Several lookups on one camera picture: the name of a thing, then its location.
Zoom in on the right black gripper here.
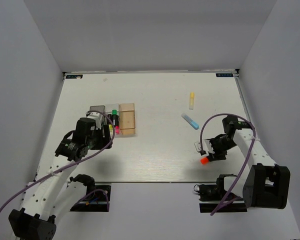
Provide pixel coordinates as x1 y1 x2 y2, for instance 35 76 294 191
206 135 238 162

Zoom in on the orange black highlighter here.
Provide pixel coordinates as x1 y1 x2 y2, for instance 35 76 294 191
200 156 210 165

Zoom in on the yellow black highlighter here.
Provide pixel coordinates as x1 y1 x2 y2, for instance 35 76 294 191
107 114 114 133

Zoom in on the pink black highlighter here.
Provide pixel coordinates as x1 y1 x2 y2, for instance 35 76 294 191
113 114 120 135

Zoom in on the green black highlighter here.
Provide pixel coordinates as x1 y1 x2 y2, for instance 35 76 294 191
112 109 119 127

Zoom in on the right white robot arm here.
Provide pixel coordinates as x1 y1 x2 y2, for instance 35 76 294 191
199 113 291 215

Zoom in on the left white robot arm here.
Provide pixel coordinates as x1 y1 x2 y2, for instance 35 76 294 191
8 112 113 240

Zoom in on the grey transparent container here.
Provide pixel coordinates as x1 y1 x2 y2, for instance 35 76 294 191
89 105 105 113

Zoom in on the pastel blue highlighter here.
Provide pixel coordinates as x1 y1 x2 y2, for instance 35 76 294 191
181 113 200 130

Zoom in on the clear transparent container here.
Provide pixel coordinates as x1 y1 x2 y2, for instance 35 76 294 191
105 103 120 136

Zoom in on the orange transparent container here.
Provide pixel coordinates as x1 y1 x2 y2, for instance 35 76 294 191
119 103 136 136

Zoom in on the pastel yellow highlighter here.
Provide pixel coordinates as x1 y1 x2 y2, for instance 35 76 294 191
189 92 195 110

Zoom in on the left blue table label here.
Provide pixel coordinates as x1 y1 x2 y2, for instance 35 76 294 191
65 74 83 79

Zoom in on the blue table label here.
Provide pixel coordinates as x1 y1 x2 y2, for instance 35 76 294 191
65 74 83 79
215 73 234 78

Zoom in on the right blue table label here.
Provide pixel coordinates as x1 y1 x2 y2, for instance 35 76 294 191
215 73 234 78

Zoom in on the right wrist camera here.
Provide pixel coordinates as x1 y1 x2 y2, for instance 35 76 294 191
194 139 215 156

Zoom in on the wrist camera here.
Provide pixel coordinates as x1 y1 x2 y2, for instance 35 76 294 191
194 139 215 156
86 112 106 130

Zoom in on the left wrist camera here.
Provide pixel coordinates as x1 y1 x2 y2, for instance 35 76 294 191
86 112 106 130

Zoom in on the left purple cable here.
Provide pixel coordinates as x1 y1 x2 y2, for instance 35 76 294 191
0 112 116 240

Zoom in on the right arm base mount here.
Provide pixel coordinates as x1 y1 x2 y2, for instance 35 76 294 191
193 174 247 214

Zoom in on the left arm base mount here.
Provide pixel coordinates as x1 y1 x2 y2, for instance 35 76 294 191
70 183 112 213

